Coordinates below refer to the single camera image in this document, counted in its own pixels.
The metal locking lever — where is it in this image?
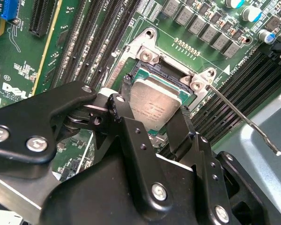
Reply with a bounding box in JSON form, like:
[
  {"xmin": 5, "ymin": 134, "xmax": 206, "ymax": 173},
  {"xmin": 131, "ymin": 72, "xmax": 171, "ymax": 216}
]
[{"xmin": 205, "ymin": 84, "xmax": 281, "ymax": 157}]

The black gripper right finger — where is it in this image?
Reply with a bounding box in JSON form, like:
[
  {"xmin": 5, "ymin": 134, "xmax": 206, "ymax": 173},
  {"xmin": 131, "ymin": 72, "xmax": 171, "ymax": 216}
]
[{"xmin": 166, "ymin": 105, "xmax": 274, "ymax": 225}]

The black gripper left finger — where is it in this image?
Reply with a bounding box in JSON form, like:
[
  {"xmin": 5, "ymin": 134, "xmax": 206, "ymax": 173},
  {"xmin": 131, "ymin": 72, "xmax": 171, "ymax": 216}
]
[{"xmin": 0, "ymin": 74, "xmax": 175, "ymax": 213}]

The silver CPU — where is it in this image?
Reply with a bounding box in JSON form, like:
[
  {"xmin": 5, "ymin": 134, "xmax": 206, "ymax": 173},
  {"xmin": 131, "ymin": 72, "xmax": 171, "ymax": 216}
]
[{"xmin": 130, "ymin": 70, "xmax": 191, "ymax": 136}]

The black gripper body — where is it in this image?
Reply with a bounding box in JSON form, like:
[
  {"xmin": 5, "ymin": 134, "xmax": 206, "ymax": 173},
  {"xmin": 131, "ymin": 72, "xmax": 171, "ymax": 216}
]
[{"xmin": 41, "ymin": 154, "xmax": 198, "ymax": 225}]

